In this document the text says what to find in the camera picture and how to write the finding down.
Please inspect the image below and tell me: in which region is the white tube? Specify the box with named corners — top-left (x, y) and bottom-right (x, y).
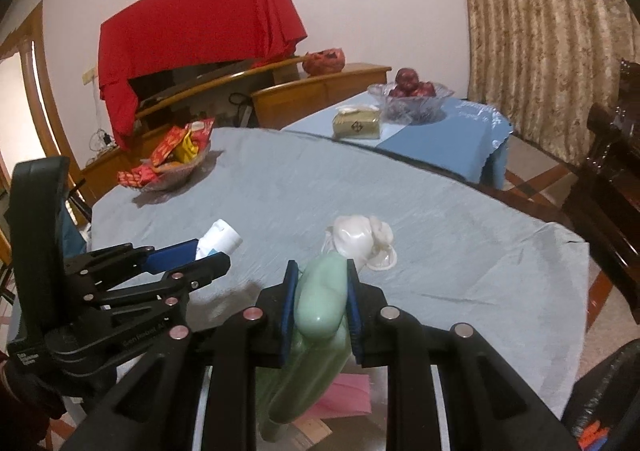
top-left (195, 219), bottom-right (244, 260)

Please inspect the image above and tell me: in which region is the glass snack bowl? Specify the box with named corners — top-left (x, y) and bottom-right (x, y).
top-left (120, 150), bottom-right (212, 193)

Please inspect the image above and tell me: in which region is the grey tablecloth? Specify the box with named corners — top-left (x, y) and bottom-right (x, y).
top-left (89, 126), bottom-right (592, 428)

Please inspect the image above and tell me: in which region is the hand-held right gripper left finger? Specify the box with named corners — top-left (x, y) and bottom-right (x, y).
top-left (65, 260), bottom-right (302, 451)

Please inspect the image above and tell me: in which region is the dark wooden armchair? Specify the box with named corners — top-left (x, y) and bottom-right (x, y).
top-left (559, 58), bottom-right (640, 325)

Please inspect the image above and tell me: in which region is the orange-red bag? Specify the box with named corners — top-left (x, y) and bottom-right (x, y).
top-left (301, 46), bottom-right (347, 77)

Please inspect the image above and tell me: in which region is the white rubber glove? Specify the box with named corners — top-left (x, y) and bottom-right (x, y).
top-left (324, 214), bottom-right (399, 273)

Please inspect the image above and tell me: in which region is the pile of red snack packets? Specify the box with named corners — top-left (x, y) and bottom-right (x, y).
top-left (116, 117), bottom-right (217, 188)

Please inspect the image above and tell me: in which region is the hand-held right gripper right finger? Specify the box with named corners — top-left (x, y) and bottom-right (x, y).
top-left (344, 260), bottom-right (569, 451)

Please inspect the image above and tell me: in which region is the red cloth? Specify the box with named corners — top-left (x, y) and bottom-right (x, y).
top-left (97, 0), bottom-right (309, 153)

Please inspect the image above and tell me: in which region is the black television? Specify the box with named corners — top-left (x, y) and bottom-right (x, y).
top-left (126, 58), bottom-right (262, 105)

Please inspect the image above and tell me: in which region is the power strip with cables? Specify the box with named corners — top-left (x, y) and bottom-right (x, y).
top-left (89, 128), bottom-right (120, 153)

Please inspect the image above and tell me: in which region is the tissue box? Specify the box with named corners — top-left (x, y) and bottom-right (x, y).
top-left (332, 104), bottom-right (384, 140)

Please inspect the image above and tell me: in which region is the patterned beige curtain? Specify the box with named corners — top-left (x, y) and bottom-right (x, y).
top-left (446, 0), bottom-right (640, 173)

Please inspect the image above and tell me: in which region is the green rubber glove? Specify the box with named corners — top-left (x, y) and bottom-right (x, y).
top-left (256, 252), bottom-right (354, 443)

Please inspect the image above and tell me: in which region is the pink cloth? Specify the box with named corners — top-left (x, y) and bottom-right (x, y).
top-left (304, 372), bottom-right (374, 418)

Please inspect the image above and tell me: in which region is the wooden door frame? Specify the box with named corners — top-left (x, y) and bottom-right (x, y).
top-left (0, 12), bottom-right (94, 234)

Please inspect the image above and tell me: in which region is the wooden cabinet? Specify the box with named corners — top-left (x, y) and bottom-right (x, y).
top-left (81, 56), bottom-right (394, 202)

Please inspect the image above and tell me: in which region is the glass fruit bowl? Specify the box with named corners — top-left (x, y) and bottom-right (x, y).
top-left (367, 80), bottom-right (456, 125)

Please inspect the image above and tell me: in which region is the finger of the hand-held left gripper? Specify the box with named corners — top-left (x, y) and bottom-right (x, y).
top-left (64, 239), bottom-right (199, 283)
top-left (86, 252), bottom-right (233, 313)

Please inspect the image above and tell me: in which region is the bin with black bag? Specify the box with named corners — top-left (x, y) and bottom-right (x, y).
top-left (560, 337), bottom-right (640, 451)

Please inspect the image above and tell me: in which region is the blue tablecloth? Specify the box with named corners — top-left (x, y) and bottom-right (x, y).
top-left (281, 91), bottom-right (514, 190)

